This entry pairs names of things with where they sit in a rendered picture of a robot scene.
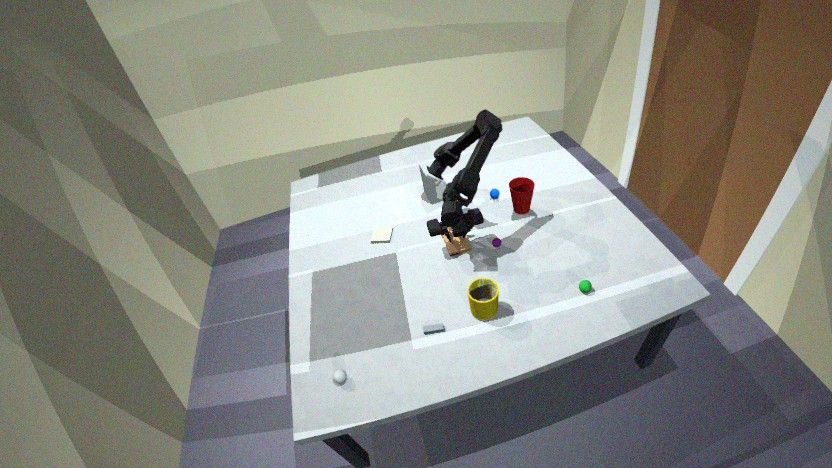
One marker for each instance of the red plastic cup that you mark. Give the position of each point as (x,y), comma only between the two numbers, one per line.
(521,190)

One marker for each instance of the dark grey flat bar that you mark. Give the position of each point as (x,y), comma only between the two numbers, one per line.
(433,328)

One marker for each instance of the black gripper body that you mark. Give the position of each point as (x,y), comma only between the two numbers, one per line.
(436,228)

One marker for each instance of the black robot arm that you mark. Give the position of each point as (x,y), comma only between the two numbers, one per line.
(487,128)

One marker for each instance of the yellow cup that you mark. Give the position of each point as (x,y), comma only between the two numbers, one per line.
(483,298)

